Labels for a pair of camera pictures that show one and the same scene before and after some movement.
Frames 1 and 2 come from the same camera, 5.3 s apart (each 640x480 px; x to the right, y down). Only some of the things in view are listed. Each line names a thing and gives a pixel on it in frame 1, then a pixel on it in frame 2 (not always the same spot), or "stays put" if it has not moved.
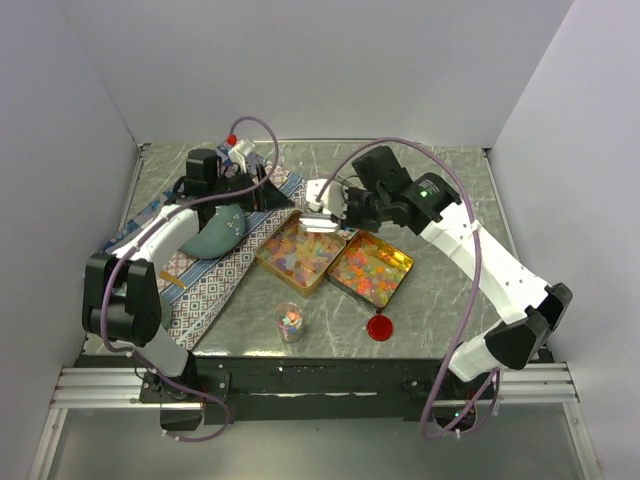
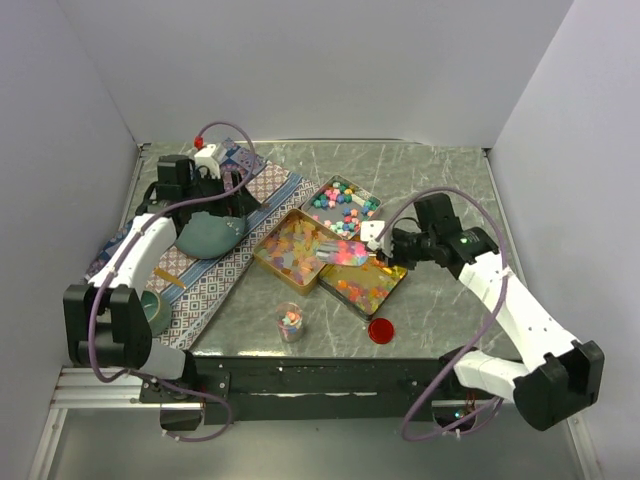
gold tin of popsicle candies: (298, 257) stays put
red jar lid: (379, 328) stays put
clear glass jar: (289, 316) stays put
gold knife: (166, 276) stays put
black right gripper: (350, 221) to (395, 259)
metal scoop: (318, 222) to (346, 253)
